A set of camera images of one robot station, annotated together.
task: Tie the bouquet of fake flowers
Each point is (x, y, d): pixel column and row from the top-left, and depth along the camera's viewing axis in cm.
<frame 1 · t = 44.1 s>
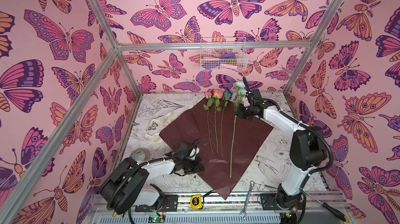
left hand: (205, 168, 83), fingers closed
right hand: (234, 110, 92), fingers closed
dark red wrapping paper: (227, 142, 94), point 2 cm above the table
small pink fake rose: (208, 95, 117), point 4 cm above the table
coral pink fake rose: (217, 95, 118), point 3 cm above the table
blue fake rose: (226, 95, 115), point 5 cm above the table
white fake rose: (240, 89, 99), point 19 cm above the table
silver combination wrench: (252, 183, 81), on the table
cream satin ribbon: (154, 128, 104), on the table

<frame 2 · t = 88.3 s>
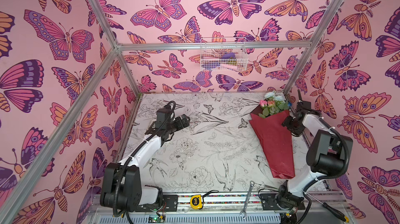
left hand: (185, 119, 87), fingers open
right hand: (289, 125, 93), fingers open
dark red wrapping paper: (275, 141, 93), point 3 cm above the table
small pink fake rose: (262, 102, 112), point 4 cm above the table
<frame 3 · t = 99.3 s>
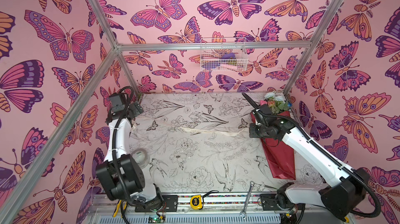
left hand: (132, 108, 83), fingers open
right hand: (252, 129, 79), fingers closed
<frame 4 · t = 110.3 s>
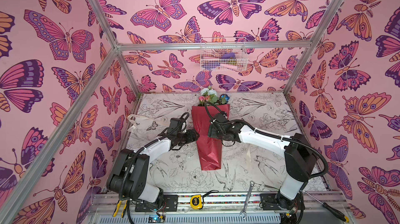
left hand: (196, 135, 90), fingers open
right hand: (212, 131, 87), fingers open
dark red wrapping paper: (210, 148, 87), point 7 cm above the table
cream satin ribbon: (133, 128, 102), point 2 cm above the table
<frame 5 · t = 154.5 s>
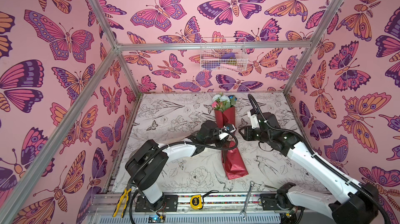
left hand: (230, 132, 83), fingers closed
right hand: (242, 128, 78), fingers open
dark red wrapping paper: (233, 164, 82), point 6 cm above the table
small pink fake rose: (214, 104, 112), point 4 cm above the table
blue fake rose: (233, 99, 112), point 6 cm above the table
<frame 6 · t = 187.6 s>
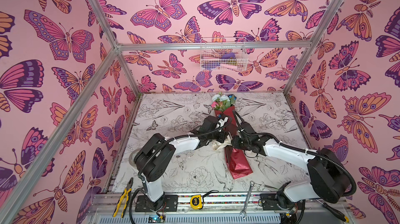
left hand: (230, 132, 87), fingers closed
right hand: (232, 140, 88), fingers open
